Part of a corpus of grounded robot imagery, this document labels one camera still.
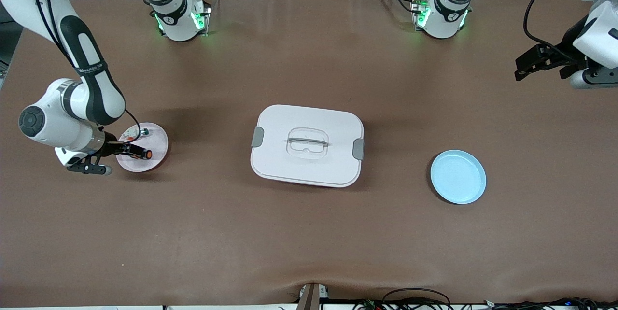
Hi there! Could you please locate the white lidded storage box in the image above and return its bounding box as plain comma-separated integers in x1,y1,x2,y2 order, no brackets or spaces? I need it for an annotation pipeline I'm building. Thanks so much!
250,104,365,188

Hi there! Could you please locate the pink round plate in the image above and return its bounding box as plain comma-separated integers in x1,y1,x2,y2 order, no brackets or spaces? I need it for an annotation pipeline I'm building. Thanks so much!
116,122,169,173

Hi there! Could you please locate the light blue round plate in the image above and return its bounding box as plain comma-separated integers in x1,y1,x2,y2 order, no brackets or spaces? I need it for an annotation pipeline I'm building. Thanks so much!
430,150,487,205

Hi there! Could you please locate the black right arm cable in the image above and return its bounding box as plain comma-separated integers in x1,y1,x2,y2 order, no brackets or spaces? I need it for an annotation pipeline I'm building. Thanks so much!
27,0,142,142

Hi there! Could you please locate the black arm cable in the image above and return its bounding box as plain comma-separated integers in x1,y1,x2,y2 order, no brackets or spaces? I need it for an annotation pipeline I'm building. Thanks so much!
27,0,142,142
524,0,597,59

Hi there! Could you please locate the white switch with green button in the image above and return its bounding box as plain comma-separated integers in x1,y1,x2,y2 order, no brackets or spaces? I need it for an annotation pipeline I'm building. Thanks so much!
123,127,150,142

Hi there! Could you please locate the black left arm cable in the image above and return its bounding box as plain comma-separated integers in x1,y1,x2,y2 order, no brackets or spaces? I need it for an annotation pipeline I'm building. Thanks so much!
524,0,597,59

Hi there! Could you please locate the black cable bundle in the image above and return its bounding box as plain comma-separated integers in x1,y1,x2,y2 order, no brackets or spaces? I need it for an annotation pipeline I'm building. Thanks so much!
352,298,618,310

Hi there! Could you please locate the metal clamp bracket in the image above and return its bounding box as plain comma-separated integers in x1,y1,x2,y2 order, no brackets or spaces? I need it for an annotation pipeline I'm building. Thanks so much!
296,282,330,310

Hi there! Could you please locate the black looped cable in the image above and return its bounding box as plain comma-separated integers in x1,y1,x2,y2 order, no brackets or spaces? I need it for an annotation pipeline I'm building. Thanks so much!
380,288,452,310

